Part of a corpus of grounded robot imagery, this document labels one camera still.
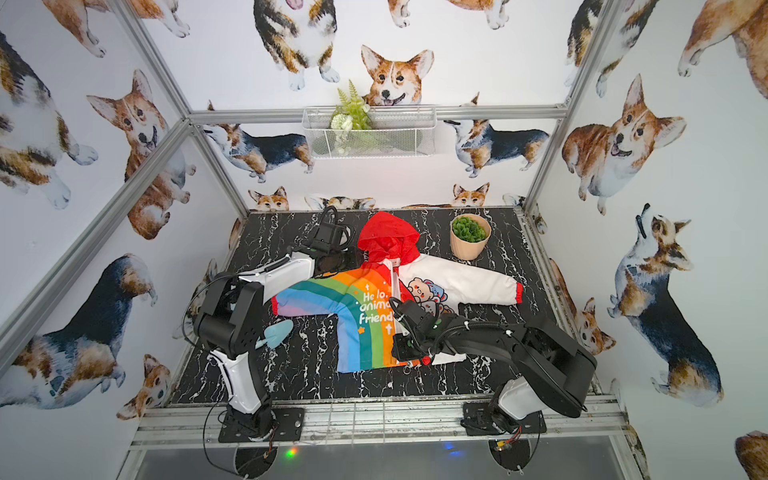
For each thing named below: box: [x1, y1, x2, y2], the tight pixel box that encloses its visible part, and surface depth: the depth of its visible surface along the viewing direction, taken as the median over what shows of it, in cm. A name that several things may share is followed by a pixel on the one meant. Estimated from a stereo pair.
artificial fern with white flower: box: [330, 80, 372, 157], surface depth 86 cm
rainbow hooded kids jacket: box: [272, 211, 524, 373], surface depth 97 cm
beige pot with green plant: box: [450, 213, 492, 261], surface depth 102 cm
